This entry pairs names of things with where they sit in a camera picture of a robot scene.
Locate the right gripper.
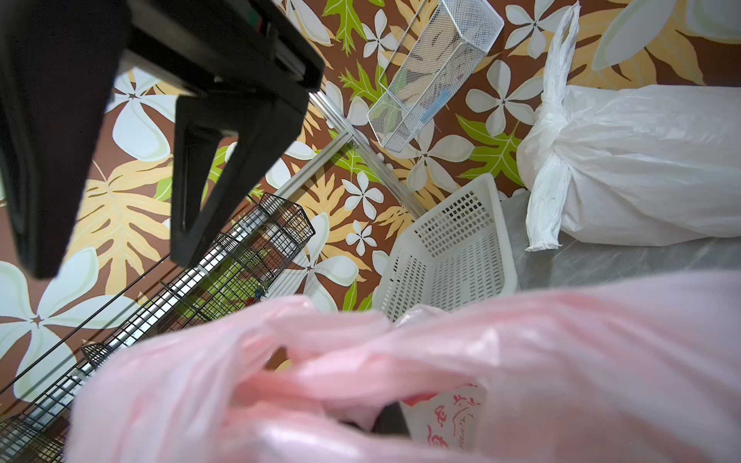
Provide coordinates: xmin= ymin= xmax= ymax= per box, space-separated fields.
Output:
xmin=123 ymin=1 xmax=325 ymax=268

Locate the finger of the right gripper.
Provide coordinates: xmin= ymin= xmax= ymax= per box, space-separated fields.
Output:
xmin=1 ymin=1 xmax=131 ymax=279

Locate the white plastic bag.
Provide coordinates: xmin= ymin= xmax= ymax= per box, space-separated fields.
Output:
xmin=516 ymin=5 xmax=740 ymax=252

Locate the pink printed plastic bag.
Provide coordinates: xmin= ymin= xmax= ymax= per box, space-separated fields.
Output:
xmin=65 ymin=271 xmax=740 ymax=462

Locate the blue object in basket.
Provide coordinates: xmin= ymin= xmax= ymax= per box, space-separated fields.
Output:
xmin=420 ymin=89 xmax=451 ymax=125

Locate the white mesh basket right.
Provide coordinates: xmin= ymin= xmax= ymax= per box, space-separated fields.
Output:
xmin=368 ymin=1 xmax=504 ymax=152

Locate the white plastic perforated basket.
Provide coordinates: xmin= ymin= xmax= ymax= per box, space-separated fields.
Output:
xmin=372 ymin=174 xmax=518 ymax=321

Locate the black wire basket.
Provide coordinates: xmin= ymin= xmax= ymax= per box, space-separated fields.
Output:
xmin=1 ymin=194 xmax=315 ymax=462

